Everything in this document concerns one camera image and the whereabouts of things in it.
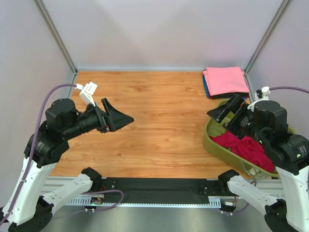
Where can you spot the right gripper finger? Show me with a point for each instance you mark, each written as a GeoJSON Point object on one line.
{"type": "Point", "coordinates": [219, 114]}
{"type": "Point", "coordinates": [235, 103]}

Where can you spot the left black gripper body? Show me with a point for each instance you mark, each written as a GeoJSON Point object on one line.
{"type": "Point", "coordinates": [102, 119]}

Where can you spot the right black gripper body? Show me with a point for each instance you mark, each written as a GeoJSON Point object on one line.
{"type": "Point", "coordinates": [236, 116]}

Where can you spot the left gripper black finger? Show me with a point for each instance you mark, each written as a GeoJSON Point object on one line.
{"type": "Point", "coordinates": [119, 120]}
{"type": "Point", "coordinates": [108, 108]}

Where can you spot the crimson red t shirt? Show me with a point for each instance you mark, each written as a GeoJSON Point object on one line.
{"type": "Point", "coordinates": [246, 148]}

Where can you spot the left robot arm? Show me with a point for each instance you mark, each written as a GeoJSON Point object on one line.
{"type": "Point", "coordinates": [28, 210]}

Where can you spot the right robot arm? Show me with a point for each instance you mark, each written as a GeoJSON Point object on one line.
{"type": "Point", "coordinates": [290, 214]}

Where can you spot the black folded t shirt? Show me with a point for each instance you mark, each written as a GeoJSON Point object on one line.
{"type": "Point", "coordinates": [230, 95]}

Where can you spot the pink folded t shirt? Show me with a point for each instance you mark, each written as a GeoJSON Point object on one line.
{"type": "Point", "coordinates": [228, 80]}

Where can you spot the olive green plastic basket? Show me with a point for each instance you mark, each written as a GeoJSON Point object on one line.
{"type": "Point", "coordinates": [259, 136]}

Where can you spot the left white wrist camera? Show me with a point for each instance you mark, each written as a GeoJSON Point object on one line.
{"type": "Point", "coordinates": [86, 92]}

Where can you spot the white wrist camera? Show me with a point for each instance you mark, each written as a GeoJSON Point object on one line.
{"type": "Point", "coordinates": [86, 92]}
{"type": "Point", "coordinates": [262, 94]}

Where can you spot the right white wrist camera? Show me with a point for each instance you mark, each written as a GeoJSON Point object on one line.
{"type": "Point", "coordinates": [262, 94]}

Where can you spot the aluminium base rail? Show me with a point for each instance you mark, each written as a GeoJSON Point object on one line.
{"type": "Point", "coordinates": [109, 197]}

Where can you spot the right aluminium frame post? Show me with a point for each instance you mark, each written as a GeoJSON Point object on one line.
{"type": "Point", "coordinates": [269, 31]}

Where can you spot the aluminium frame post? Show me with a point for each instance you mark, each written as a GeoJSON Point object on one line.
{"type": "Point", "coordinates": [55, 34]}
{"type": "Point", "coordinates": [269, 31]}

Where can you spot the left aluminium frame post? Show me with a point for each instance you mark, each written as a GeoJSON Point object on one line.
{"type": "Point", "coordinates": [55, 34]}

